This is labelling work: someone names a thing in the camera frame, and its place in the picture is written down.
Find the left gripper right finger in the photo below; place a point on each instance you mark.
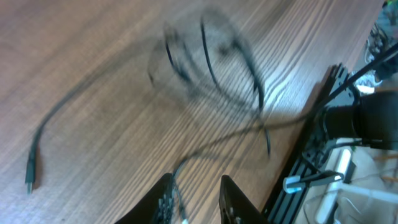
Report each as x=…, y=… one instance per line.
x=235, y=207

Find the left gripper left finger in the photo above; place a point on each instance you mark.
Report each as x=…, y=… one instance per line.
x=156, y=207

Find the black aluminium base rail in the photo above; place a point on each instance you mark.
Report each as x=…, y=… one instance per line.
x=282, y=207

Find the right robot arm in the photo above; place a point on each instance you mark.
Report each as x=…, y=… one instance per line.
x=373, y=120

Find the right grey rail clip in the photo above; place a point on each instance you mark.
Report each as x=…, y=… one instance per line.
x=293, y=184

